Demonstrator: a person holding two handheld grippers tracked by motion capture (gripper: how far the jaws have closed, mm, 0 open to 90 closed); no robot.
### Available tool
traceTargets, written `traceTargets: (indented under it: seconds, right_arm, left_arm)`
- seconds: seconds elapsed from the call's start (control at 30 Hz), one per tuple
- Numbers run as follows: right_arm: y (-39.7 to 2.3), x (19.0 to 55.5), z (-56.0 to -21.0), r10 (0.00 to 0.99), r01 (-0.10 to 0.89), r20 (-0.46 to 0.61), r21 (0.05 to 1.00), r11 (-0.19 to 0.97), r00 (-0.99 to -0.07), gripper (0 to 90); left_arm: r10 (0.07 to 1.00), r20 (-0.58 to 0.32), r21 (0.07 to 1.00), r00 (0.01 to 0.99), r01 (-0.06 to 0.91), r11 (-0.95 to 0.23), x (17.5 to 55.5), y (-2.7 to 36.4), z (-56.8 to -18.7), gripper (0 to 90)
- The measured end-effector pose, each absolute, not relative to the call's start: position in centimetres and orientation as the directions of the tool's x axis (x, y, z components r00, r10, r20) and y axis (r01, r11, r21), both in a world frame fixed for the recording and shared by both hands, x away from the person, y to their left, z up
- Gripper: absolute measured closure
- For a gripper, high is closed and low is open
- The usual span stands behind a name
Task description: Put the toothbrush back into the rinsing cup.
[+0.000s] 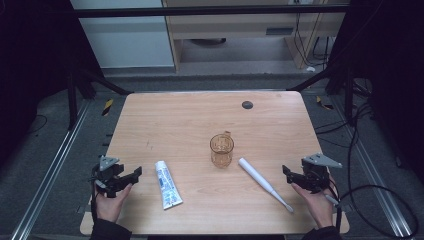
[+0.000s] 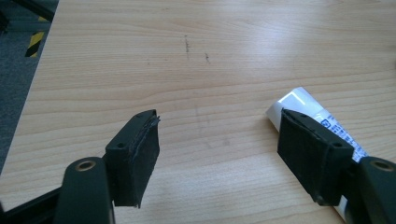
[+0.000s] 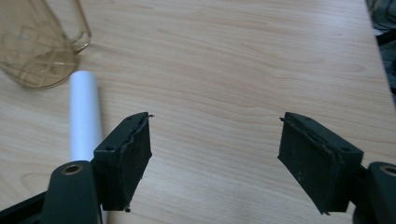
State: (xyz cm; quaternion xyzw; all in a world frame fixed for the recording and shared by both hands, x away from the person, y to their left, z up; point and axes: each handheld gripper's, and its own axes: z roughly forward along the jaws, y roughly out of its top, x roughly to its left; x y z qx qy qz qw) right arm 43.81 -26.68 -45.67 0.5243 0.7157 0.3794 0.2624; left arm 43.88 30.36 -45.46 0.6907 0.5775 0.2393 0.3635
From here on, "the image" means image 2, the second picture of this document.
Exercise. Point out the white toothpaste tube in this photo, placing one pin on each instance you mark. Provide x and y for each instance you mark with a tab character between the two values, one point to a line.
300	101

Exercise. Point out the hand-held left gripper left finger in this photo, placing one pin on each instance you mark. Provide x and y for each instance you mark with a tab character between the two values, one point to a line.
137	161

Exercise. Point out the yellow black floor tape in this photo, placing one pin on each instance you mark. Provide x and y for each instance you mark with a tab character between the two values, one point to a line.
34	43

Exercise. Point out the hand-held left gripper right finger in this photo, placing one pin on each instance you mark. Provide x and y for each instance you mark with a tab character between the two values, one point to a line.
311	155

